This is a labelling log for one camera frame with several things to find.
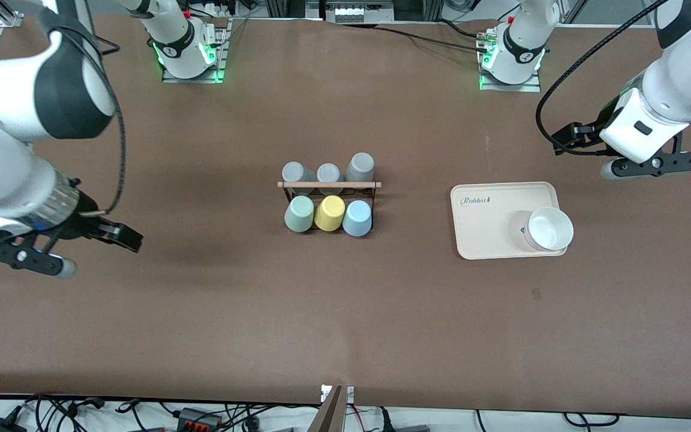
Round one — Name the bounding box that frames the black wire cup rack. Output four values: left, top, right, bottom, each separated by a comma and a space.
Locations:
278, 180, 382, 235

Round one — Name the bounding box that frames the white pole bracket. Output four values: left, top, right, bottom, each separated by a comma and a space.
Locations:
320, 384, 356, 404

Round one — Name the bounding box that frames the pale green cup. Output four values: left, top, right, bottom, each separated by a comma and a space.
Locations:
284, 196, 316, 233

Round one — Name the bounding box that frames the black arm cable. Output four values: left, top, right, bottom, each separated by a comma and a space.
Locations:
52, 24, 128, 217
536, 0, 671, 158

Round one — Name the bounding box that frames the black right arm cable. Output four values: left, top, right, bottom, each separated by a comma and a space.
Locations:
52, 24, 128, 217

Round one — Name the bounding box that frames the grey camera pole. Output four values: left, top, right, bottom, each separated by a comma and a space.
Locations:
308, 385, 346, 432

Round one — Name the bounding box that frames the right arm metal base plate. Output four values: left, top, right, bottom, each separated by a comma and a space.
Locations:
161, 18, 227, 84

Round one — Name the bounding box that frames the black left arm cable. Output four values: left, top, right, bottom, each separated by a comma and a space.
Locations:
536, 0, 671, 158

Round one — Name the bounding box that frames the black cable on table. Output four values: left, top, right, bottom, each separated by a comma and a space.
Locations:
375, 23, 491, 56

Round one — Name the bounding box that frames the white bowl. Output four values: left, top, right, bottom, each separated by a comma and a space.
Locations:
524, 206, 575, 252

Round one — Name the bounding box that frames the white power strip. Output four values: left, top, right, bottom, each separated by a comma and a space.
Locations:
333, 5, 366, 24

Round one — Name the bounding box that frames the aluminium frame corner profile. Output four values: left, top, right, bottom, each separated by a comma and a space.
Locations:
0, 0, 23, 61

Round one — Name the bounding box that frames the thin black floor cable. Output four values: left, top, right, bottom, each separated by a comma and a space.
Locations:
563, 412, 620, 427

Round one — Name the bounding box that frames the light blue cup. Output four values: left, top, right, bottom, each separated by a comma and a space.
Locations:
342, 200, 374, 238

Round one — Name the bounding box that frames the yellow cup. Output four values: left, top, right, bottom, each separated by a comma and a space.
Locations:
314, 195, 346, 232

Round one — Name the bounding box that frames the grey cup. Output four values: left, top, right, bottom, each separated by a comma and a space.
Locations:
316, 163, 344, 196
281, 161, 317, 196
345, 152, 375, 189

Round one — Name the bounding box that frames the black box with orange terminals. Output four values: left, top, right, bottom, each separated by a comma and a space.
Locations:
176, 407, 224, 432

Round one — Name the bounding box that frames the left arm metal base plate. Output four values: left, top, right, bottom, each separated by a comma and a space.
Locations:
479, 27, 542, 93

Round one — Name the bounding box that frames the beige plastic tray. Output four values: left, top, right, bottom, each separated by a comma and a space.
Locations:
450, 182, 569, 260

